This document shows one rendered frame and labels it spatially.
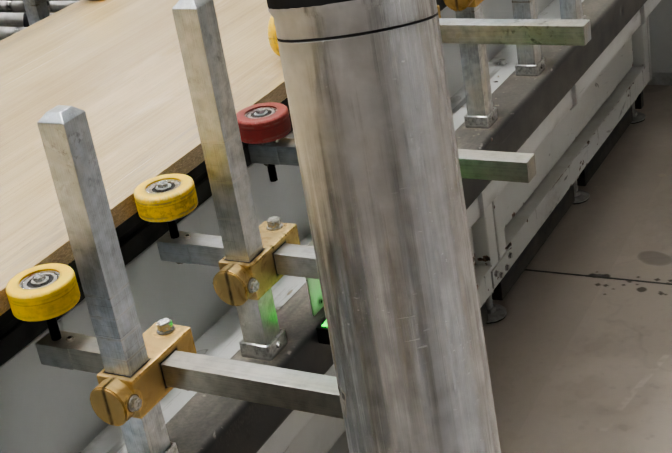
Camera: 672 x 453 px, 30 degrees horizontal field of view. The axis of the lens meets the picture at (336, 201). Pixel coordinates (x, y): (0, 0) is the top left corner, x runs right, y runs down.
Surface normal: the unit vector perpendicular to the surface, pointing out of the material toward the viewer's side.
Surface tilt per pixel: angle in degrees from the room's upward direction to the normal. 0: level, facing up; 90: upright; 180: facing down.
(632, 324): 0
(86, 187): 90
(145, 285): 90
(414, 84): 81
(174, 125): 0
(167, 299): 90
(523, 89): 0
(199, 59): 90
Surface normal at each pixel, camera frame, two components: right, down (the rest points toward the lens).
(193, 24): -0.46, 0.44
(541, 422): -0.15, -0.90
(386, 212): -0.02, 0.25
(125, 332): 0.87, 0.07
